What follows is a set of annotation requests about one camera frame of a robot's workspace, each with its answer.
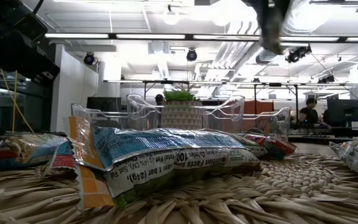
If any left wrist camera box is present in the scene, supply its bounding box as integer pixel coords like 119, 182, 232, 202
12, 12, 49, 44

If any long ceiling light strip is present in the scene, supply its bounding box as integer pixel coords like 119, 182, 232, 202
44, 32, 358, 44

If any blue red granola bar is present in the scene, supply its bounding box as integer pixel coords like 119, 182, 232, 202
0, 133, 74, 172

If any yellow hanging cable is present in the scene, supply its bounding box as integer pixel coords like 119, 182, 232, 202
0, 69, 36, 135

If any blue orange-ended granola bar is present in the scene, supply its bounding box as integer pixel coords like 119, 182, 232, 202
68, 116, 262, 210

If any round ceiling lamp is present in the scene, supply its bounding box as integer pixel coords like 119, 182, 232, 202
162, 8, 181, 26

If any orange partition panel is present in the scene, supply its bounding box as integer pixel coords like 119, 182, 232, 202
206, 99, 275, 133

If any black track spotlight cluster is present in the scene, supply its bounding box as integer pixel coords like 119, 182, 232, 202
285, 44, 313, 64

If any black computer monitor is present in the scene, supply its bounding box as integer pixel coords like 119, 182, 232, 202
326, 98, 358, 123
86, 96, 122, 113

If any clear plastic bin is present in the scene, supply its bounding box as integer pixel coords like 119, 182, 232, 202
70, 103, 131, 131
242, 106, 291, 143
126, 94, 246, 134

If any potted green succulent plant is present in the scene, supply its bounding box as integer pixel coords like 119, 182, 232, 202
161, 90, 204, 131

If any round woven straw placemat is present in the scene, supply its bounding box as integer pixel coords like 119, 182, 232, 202
0, 151, 358, 224

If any long black desk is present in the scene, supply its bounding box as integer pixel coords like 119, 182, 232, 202
288, 126, 358, 147

